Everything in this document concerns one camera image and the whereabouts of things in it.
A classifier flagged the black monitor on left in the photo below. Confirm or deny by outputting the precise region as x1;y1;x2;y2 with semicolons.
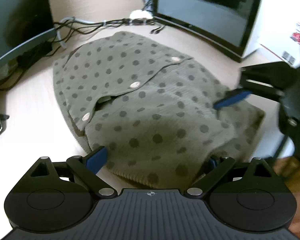
0;0;56;68

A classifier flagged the black monitor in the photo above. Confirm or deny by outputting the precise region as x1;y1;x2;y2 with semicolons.
153;0;262;62
0;0;56;68

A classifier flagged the grey and black cable bundle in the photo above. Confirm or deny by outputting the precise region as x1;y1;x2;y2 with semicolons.
53;0;166;49

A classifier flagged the olive polka dot cardigan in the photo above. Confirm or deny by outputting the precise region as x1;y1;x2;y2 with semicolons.
53;31;264;190

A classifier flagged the white cardboard box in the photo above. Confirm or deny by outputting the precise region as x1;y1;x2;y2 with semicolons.
257;0;300;68

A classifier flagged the black monitor on right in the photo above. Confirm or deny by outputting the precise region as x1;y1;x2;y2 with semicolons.
153;0;262;62

